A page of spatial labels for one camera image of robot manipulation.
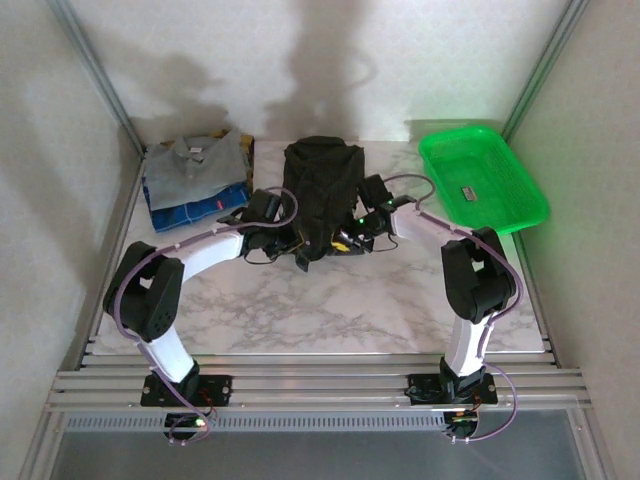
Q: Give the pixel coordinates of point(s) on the grey long sleeve shirt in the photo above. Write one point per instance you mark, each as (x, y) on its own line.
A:
(190, 170)

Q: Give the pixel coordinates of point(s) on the green plastic basket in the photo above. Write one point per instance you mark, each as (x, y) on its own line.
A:
(480, 165)

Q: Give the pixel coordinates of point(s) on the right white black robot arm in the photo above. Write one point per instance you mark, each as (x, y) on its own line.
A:
(467, 340)

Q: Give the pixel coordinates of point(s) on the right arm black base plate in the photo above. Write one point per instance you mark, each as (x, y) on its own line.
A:
(425, 390)

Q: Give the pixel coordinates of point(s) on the aluminium frame post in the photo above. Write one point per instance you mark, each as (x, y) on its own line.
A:
(97, 75)
(542, 75)

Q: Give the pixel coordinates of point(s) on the aluminium rail frame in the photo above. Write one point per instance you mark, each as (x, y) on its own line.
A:
(320, 380)

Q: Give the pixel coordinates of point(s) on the small label tag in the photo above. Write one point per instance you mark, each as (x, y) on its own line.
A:
(469, 194)

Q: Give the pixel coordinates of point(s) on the dark pinstripe long sleeve shirt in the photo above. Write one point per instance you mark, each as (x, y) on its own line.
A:
(320, 180)

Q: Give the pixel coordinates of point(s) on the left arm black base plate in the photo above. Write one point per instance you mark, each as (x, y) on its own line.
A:
(220, 390)

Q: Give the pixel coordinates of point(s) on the blue plaid shirt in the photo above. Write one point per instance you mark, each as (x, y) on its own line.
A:
(200, 215)

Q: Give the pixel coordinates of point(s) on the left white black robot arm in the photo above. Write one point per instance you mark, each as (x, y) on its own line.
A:
(170, 355)

